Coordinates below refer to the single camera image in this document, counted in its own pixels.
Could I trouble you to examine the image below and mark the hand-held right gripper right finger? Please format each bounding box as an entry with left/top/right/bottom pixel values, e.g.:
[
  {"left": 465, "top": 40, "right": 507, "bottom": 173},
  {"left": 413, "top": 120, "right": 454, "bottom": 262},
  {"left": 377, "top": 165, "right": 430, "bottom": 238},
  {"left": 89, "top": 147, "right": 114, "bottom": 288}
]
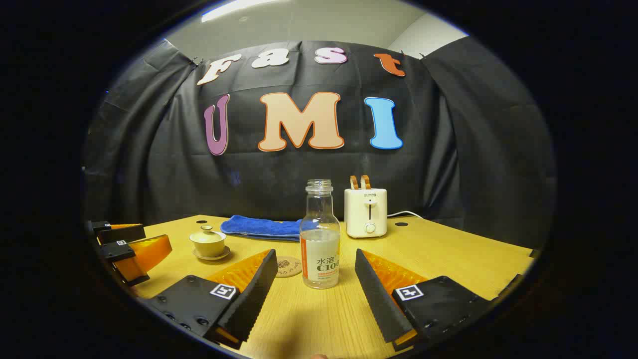
[{"left": 355, "top": 248, "right": 494, "bottom": 352}]

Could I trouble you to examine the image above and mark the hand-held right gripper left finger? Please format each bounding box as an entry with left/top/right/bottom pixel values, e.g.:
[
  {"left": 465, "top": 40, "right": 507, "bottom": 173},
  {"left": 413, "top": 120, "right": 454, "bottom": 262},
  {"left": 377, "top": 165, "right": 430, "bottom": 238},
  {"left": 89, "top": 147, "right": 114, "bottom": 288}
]
[{"left": 145, "top": 248, "right": 279, "bottom": 350}]

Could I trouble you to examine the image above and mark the round cork coaster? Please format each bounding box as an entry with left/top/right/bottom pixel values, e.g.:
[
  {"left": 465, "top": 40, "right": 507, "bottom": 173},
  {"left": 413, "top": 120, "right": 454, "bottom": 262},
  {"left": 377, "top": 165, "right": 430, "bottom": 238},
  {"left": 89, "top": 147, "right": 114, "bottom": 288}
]
[{"left": 273, "top": 256, "right": 303, "bottom": 278}]

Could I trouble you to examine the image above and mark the cream teacup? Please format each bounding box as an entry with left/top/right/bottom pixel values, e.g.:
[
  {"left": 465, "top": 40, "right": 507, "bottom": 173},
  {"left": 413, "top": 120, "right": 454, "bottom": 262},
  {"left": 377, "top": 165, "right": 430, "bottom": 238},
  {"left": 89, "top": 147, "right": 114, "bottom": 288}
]
[{"left": 189, "top": 233, "right": 228, "bottom": 258}]

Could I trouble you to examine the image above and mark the clear water bottle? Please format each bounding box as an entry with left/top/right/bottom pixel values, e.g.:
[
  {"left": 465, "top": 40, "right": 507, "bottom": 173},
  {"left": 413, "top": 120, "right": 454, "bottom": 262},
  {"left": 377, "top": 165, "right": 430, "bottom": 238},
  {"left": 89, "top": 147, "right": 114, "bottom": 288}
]
[{"left": 299, "top": 179, "right": 342, "bottom": 290}]

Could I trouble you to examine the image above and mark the cream saucer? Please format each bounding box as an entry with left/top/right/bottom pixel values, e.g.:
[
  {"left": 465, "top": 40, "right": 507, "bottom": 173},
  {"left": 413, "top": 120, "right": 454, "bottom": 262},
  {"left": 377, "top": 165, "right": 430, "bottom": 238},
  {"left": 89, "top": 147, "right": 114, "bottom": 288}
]
[{"left": 192, "top": 245, "right": 231, "bottom": 261}]

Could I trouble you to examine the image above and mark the blue towel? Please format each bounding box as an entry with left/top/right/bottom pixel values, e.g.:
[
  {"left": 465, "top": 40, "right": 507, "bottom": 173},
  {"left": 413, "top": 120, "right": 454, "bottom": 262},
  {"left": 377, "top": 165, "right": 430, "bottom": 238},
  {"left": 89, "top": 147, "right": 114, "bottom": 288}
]
[{"left": 220, "top": 215, "right": 319, "bottom": 243}]

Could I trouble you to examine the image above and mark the white toaster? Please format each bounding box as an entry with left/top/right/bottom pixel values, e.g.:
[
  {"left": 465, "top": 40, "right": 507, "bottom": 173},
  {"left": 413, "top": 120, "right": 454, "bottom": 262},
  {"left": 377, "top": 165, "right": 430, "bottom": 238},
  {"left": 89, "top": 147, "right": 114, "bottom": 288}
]
[{"left": 344, "top": 187, "right": 388, "bottom": 239}]

